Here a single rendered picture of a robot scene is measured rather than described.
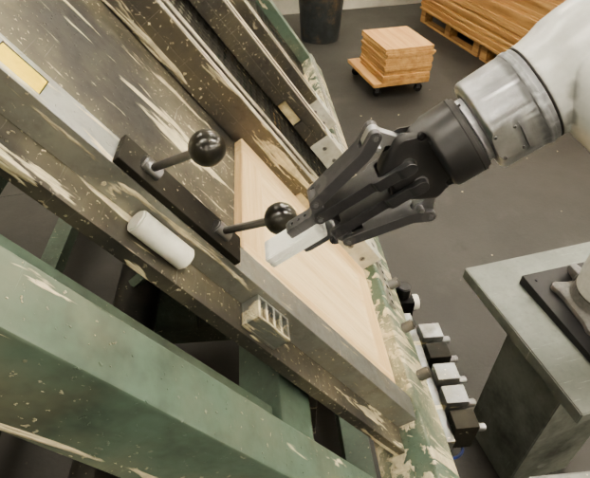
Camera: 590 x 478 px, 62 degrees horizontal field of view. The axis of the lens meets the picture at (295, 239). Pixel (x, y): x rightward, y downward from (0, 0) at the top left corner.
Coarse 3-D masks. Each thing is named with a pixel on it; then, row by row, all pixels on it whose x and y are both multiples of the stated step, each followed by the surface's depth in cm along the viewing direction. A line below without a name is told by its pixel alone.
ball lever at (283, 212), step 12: (276, 204) 55; (288, 204) 55; (264, 216) 55; (276, 216) 54; (288, 216) 54; (216, 228) 61; (228, 228) 61; (240, 228) 59; (252, 228) 58; (276, 228) 54; (228, 240) 62
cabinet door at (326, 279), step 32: (256, 160) 99; (256, 192) 90; (288, 192) 106; (256, 256) 75; (320, 256) 102; (288, 288) 79; (320, 288) 92; (352, 288) 110; (352, 320) 99; (384, 352) 105
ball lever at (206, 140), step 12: (204, 132) 47; (216, 132) 48; (192, 144) 47; (204, 144) 47; (216, 144) 47; (144, 156) 55; (180, 156) 51; (192, 156) 48; (204, 156) 47; (216, 156) 48; (144, 168) 54; (156, 168) 54
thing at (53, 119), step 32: (0, 64) 45; (32, 64) 49; (0, 96) 46; (32, 96) 46; (64, 96) 51; (32, 128) 49; (64, 128) 49; (96, 128) 53; (64, 160) 51; (96, 160) 51; (128, 192) 54; (224, 256) 62; (224, 288) 66; (256, 288) 66; (288, 320) 71; (320, 320) 78; (320, 352) 77; (352, 352) 83; (352, 384) 83; (384, 384) 88
